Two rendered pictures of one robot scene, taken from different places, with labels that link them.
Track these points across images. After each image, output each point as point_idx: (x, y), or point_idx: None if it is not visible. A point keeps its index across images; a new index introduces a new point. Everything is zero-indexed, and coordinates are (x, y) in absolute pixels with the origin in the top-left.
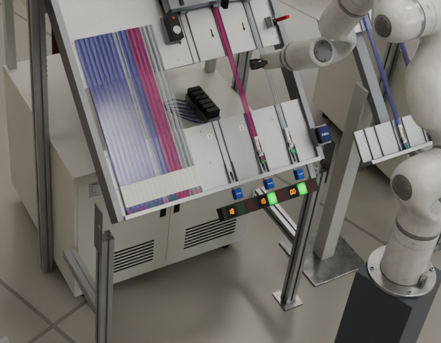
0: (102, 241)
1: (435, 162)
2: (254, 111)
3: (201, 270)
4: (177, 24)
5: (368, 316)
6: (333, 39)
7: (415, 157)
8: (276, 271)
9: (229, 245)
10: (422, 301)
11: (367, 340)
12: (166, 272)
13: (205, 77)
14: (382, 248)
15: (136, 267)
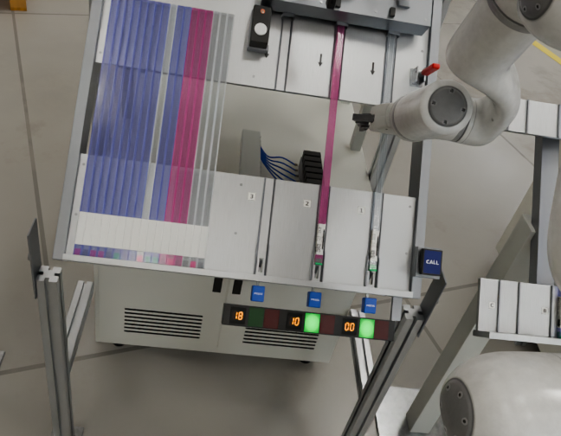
0: (37, 278)
1: None
2: (337, 189)
3: (260, 376)
4: (266, 23)
5: None
6: (464, 80)
7: (519, 356)
8: (346, 419)
9: (311, 362)
10: None
11: None
12: (220, 360)
13: (344, 152)
14: None
15: (177, 339)
